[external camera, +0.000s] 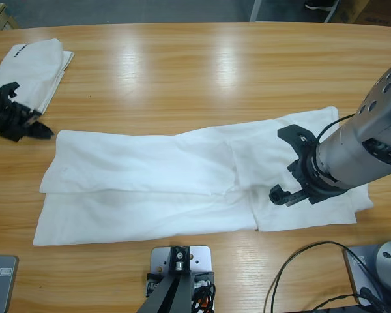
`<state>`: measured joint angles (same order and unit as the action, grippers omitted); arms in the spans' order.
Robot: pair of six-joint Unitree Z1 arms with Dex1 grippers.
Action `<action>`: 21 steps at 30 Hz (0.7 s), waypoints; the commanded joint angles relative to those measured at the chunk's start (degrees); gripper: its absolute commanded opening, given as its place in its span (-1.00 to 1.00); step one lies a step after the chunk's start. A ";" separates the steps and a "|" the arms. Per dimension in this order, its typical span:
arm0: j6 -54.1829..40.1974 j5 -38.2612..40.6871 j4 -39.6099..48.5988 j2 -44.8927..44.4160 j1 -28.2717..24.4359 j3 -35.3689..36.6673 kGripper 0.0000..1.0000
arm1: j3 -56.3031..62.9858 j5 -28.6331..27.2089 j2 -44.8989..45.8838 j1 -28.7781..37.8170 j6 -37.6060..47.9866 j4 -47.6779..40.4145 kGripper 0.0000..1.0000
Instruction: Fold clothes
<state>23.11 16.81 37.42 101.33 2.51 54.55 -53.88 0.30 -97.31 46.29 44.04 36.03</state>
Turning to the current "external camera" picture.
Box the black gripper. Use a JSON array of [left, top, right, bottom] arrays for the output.
[[268, 153, 349, 208], [0, 93, 55, 143]]

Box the white T-shirt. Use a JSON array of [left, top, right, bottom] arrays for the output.
[[32, 104, 375, 248], [0, 38, 75, 115]]

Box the wooden pallet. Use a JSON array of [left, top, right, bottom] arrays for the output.
[[0, 3, 20, 32]]

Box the white metal table leg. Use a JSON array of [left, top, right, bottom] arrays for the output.
[[324, 0, 345, 23], [249, 0, 265, 23]]

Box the black shoe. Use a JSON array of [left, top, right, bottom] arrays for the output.
[[304, 0, 340, 12]]

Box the brown cardboard box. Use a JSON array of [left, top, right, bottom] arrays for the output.
[[330, 0, 391, 27]]

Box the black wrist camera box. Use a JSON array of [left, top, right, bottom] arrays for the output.
[[276, 123, 319, 157], [0, 82, 20, 100]]

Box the long looped black cable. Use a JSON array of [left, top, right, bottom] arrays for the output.
[[263, 241, 384, 313]]

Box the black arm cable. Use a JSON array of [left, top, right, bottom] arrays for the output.
[[315, 113, 355, 144]]

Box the white block with dark post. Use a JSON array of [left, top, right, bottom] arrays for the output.
[[136, 246, 216, 313]]

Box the grey base plate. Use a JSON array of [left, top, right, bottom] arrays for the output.
[[341, 244, 391, 307], [0, 254, 20, 313]]

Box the orange cable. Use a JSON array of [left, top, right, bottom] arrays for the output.
[[195, 290, 214, 310]]

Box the black base plug cable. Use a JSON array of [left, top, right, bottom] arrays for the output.
[[312, 286, 391, 313]]

